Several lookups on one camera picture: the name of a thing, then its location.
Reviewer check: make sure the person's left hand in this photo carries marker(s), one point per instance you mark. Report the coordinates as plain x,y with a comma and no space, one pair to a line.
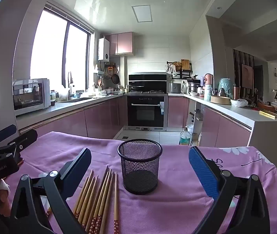
3,197

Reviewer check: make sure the pink thermos jug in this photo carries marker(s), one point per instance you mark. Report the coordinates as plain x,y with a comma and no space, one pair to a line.
208,79

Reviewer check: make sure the ceiling light panel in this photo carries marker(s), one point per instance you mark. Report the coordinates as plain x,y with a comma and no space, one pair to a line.
141,13

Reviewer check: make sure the white water heater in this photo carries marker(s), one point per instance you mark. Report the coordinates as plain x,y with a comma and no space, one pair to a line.
103,50

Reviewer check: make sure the kitchen window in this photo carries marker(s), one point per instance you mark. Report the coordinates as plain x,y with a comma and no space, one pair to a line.
50,48

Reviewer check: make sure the hanging frying pan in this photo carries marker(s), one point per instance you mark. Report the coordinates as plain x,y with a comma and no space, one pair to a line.
115,78

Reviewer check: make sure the teal plastic bag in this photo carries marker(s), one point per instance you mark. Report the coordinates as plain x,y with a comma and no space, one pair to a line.
226,86

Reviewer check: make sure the brown wall picture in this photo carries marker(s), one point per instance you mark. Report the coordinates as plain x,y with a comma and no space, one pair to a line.
247,76

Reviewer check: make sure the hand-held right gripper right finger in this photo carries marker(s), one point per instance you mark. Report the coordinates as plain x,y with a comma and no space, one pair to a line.
202,171

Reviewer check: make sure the pink base cabinets under window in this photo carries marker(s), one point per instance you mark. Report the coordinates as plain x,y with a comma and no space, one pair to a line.
92,117

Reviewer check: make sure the white plastic bag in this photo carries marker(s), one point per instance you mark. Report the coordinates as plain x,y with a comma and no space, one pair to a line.
238,103

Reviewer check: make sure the pink wall cabinet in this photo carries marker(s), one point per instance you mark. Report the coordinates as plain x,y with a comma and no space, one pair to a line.
121,43

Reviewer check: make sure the black mesh holder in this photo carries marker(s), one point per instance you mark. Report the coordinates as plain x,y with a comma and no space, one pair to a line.
139,173

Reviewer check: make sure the round bamboo steamer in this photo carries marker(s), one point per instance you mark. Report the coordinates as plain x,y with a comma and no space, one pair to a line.
220,100

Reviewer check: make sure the plastic oil bottle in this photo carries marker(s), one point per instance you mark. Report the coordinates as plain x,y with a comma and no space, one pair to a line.
185,137

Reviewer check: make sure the silver rice cooker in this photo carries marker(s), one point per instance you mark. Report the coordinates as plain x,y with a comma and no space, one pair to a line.
175,88

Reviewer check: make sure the gas stove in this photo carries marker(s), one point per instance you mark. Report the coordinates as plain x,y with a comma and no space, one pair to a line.
145,92

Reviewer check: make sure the black range hood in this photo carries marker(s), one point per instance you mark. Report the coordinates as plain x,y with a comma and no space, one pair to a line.
147,80

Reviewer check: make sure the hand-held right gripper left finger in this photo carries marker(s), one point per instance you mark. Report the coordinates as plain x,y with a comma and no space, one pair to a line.
80,167

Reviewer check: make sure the white countertop oven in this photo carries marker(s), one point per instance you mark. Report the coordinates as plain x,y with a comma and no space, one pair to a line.
31,96

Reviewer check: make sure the bundle of wooden chopsticks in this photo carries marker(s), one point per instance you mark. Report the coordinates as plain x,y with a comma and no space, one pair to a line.
99,199

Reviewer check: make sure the wooden cutting board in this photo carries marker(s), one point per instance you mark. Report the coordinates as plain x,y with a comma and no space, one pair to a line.
185,64

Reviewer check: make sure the black built-in oven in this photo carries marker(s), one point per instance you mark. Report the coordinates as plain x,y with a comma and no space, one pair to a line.
144,112

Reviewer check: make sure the yellow flat box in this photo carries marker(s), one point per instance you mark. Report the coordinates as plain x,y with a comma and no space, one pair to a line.
269,114

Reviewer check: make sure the stainless steel pot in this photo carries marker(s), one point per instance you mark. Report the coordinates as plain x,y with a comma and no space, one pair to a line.
193,87

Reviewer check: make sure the pink base cabinets under peninsula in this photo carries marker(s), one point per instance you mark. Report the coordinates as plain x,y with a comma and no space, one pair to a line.
226,131

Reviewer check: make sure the pink floral tablecloth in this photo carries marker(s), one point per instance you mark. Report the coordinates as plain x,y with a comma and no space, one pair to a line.
167,207

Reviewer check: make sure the black wall rack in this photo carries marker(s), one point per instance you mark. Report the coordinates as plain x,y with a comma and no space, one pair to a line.
182,73

